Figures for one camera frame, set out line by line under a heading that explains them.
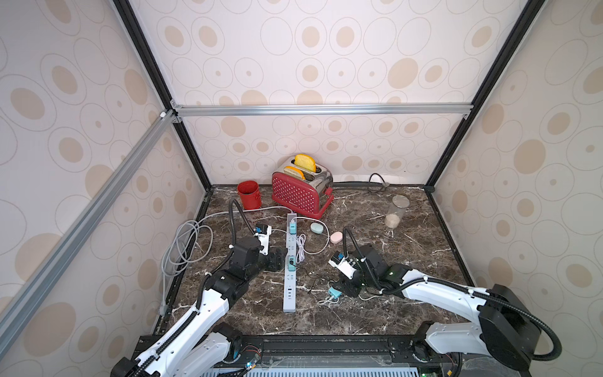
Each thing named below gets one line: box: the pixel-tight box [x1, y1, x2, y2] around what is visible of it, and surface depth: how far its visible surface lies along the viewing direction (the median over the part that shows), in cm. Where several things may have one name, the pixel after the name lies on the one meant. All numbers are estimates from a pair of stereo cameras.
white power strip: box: [283, 213, 297, 313], surface depth 87 cm
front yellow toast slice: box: [283, 165, 306, 180], surface depth 99 cm
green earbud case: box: [310, 222, 325, 235], surface depth 104 cm
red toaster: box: [271, 157, 335, 219], surface depth 102 cm
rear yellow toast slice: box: [294, 153, 317, 173], surface depth 105 cm
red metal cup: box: [237, 180, 262, 212], surface depth 108 cm
